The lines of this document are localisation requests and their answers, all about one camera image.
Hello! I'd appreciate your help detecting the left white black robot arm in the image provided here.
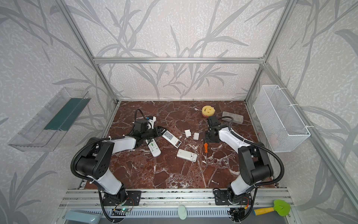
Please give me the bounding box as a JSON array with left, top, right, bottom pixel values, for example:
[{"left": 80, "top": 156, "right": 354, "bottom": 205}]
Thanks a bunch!
[{"left": 70, "top": 117, "right": 167, "bottom": 200}]

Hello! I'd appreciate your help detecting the clear plastic box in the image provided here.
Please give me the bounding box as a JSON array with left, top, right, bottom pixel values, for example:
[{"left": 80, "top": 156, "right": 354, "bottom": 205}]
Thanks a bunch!
[{"left": 222, "top": 112, "right": 244, "bottom": 124}]

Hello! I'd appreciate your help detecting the green yellow toy spatula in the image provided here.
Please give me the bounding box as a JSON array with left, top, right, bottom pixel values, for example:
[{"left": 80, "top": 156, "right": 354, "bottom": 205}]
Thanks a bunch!
[{"left": 254, "top": 199, "right": 291, "bottom": 217}]

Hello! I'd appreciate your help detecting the light blue tray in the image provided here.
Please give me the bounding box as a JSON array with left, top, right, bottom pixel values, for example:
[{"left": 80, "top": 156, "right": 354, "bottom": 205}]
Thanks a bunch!
[{"left": 64, "top": 211, "right": 101, "bottom": 224}]

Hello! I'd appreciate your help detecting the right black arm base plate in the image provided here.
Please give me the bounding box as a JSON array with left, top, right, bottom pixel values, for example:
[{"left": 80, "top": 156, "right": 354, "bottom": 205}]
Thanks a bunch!
[{"left": 213, "top": 188, "right": 252, "bottom": 206}]

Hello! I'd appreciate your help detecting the white wire basket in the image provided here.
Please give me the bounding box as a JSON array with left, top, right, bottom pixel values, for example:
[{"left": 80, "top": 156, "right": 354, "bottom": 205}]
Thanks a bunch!
[{"left": 254, "top": 85, "right": 310, "bottom": 153}]

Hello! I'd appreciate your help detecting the left black cable conduit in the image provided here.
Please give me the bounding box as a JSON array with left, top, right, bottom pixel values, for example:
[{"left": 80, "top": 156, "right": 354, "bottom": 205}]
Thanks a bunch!
[{"left": 70, "top": 108, "right": 147, "bottom": 181}]

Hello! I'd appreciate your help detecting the right black cable conduit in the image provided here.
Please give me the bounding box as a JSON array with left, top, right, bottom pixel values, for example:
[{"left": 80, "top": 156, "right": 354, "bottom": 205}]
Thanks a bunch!
[{"left": 218, "top": 116, "right": 285, "bottom": 187}]

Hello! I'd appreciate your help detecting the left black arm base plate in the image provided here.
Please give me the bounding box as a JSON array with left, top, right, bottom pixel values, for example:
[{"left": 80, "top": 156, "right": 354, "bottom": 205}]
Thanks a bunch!
[{"left": 102, "top": 190, "right": 142, "bottom": 206}]

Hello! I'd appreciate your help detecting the white remote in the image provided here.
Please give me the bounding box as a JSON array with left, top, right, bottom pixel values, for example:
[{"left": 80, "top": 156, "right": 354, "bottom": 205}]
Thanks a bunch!
[
  {"left": 177, "top": 149, "right": 198, "bottom": 162},
  {"left": 146, "top": 139, "right": 161, "bottom": 157},
  {"left": 162, "top": 130, "right": 182, "bottom": 148}
]

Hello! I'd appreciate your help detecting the black cable conduit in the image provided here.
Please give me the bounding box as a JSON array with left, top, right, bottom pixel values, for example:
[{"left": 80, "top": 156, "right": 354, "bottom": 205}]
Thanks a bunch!
[
  {"left": 218, "top": 116, "right": 285, "bottom": 187},
  {"left": 70, "top": 108, "right": 147, "bottom": 181}
]

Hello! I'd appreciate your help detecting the clear plastic wall shelf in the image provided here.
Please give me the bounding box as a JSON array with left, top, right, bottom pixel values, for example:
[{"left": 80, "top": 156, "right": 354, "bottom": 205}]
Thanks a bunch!
[{"left": 8, "top": 87, "right": 91, "bottom": 152}]

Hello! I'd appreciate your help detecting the small circuit board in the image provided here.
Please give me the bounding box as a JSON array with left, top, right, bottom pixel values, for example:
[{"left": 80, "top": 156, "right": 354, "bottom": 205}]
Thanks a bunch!
[{"left": 112, "top": 208, "right": 133, "bottom": 216}]

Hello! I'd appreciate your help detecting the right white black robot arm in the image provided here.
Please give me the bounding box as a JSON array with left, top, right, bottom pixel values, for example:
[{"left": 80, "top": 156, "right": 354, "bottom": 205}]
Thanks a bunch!
[{"left": 204, "top": 115, "right": 285, "bottom": 196}]

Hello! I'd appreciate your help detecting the yellow smiley sponge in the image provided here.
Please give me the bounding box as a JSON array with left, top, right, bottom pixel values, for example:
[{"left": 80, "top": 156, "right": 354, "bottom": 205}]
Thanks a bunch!
[{"left": 202, "top": 105, "right": 215, "bottom": 118}]

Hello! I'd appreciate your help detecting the pale green oval object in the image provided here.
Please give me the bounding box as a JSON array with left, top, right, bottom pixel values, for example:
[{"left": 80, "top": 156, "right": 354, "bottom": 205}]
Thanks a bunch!
[{"left": 178, "top": 205, "right": 187, "bottom": 220}]

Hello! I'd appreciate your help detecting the orange handled screwdriver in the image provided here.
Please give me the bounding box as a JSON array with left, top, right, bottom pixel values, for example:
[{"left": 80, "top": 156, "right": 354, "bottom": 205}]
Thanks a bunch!
[{"left": 204, "top": 142, "right": 208, "bottom": 163}]

